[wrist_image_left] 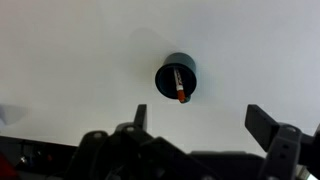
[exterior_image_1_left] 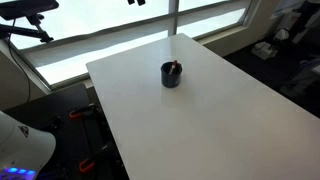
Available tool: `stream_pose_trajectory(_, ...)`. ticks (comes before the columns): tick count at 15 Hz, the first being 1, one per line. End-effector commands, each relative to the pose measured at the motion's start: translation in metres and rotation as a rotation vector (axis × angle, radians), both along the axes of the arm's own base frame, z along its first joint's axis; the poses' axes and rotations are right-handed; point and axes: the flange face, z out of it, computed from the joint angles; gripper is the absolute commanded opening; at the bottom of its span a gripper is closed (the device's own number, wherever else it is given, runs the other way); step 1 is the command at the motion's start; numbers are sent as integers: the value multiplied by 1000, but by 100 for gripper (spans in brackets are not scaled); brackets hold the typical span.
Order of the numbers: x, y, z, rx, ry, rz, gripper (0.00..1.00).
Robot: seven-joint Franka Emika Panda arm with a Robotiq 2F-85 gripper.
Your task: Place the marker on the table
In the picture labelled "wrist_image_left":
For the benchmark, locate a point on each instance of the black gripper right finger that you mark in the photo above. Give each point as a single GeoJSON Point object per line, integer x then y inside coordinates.
{"type": "Point", "coordinates": [264, 128]}

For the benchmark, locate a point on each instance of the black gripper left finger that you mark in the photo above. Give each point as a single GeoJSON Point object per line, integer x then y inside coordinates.
{"type": "Point", "coordinates": [137, 127]}

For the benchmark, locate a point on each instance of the orange capped white marker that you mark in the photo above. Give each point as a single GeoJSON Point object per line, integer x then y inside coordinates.
{"type": "Point", "coordinates": [179, 86]}

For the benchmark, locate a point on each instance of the dark green enamel mug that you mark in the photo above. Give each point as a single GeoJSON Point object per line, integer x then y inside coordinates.
{"type": "Point", "coordinates": [165, 80]}

